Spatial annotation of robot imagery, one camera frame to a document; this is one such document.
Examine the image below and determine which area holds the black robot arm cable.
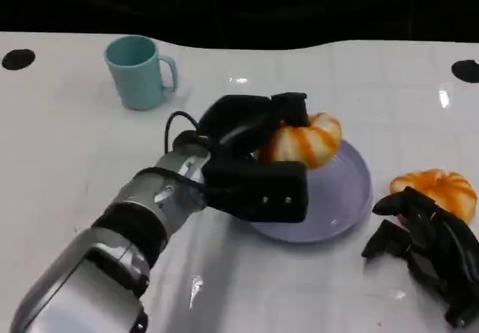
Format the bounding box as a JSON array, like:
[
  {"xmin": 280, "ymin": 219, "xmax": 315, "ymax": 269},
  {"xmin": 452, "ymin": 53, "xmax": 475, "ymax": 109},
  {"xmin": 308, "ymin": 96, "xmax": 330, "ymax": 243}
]
[{"xmin": 163, "ymin": 111, "xmax": 210, "ymax": 195}]

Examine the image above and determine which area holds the orange white toy bread roll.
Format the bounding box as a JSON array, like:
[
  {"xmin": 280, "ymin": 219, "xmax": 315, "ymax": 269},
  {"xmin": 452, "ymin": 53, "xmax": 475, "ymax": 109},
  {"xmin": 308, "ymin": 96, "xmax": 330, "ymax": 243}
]
[
  {"xmin": 256, "ymin": 111, "xmax": 343, "ymax": 170},
  {"xmin": 389, "ymin": 168, "xmax": 479, "ymax": 224}
]

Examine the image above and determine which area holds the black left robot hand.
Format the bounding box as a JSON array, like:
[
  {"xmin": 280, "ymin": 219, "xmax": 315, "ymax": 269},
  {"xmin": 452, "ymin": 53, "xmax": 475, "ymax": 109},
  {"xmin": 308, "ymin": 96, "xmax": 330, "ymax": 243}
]
[{"xmin": 197, "ymin": 92, "xmax": 308, "ymax": 164}]

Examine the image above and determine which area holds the pale green mug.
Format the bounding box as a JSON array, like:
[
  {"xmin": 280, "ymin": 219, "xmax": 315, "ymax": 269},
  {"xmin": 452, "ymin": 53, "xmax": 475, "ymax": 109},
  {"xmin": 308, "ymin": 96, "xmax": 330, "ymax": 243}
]
[{"xmin": 103, "ymin": 35, "xmax": 179, "ymax": 111}]

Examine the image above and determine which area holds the black table grommet hole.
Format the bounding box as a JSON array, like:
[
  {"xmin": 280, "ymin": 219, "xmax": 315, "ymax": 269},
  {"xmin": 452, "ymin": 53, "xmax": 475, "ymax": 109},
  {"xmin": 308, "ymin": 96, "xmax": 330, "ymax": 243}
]
[
  {"xmin": 1, "ymin": 49, "xmax": 37, "ymax": 71},
  {"xmin": 451, "ymin": 59, "xmax": 479, "ymax": 84}
]

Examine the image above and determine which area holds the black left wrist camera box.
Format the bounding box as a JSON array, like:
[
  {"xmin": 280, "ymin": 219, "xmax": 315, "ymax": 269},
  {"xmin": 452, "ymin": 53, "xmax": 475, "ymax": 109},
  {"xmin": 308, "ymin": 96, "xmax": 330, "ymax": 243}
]
[{"xmin": 204, "ymin": 159, "xmax": 308, "ymax": 224}]

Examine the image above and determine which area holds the lilac plate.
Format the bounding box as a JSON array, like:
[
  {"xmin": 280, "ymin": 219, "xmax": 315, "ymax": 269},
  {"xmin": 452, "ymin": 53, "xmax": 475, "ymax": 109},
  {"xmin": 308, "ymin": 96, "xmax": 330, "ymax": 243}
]
[{"xmin": 239, "ymin": 138, "xmax": 374, "ymax": 245}]

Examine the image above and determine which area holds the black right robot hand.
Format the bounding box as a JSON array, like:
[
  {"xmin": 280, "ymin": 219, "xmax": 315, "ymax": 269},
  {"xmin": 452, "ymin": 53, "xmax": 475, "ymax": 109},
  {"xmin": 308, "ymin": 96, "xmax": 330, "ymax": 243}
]
[{"xmin": 361, "ymin": 186, "xmax": 479, "ymax": 329}]

